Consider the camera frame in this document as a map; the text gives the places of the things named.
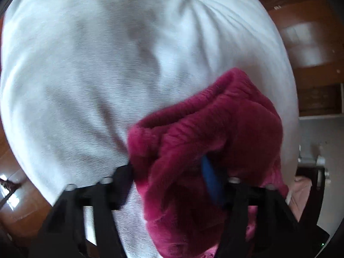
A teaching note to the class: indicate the bed with white sheet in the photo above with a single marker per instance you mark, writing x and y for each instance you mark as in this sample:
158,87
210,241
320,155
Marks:
80,86

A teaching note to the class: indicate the brown wooden wardrobe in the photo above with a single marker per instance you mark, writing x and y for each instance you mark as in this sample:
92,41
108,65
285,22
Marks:
301,13

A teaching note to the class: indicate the dark wooden headboard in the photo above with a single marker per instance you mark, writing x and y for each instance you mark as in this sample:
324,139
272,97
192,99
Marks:
318,182

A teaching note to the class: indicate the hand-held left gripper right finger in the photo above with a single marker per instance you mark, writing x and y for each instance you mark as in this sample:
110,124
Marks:
212,180

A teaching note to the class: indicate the pink pillow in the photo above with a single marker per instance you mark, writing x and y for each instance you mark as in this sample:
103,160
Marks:
301,196

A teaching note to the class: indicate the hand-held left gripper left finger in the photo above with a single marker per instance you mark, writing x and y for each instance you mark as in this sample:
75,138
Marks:
122,185

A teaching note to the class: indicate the pink fleece pants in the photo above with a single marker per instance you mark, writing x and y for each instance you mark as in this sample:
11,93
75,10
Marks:
215,129

